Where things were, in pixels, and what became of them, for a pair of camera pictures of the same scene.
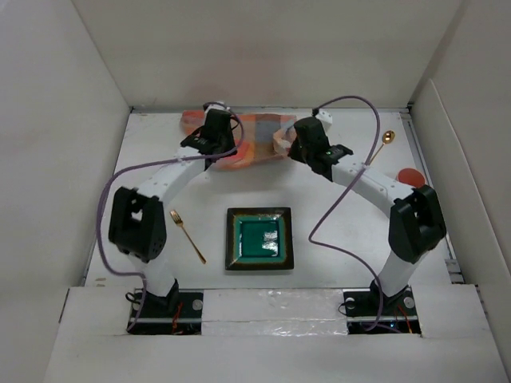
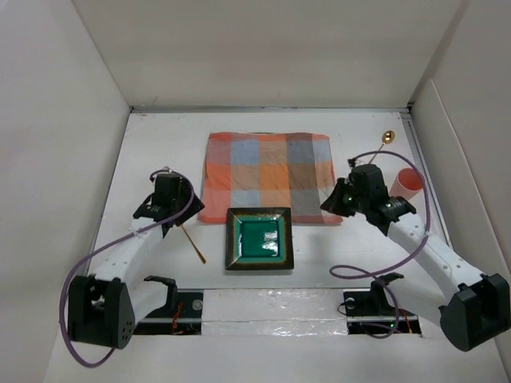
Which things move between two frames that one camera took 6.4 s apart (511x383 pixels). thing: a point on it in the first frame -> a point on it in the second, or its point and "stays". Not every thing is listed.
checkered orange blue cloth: [267, 137] -> [258, 170]
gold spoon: [387, 137] stays
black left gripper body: [225, 142] -> [180, 203]
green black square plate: [259, 238] stays
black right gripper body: [299, 152] -> [346, 200]
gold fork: [176, 217] stays
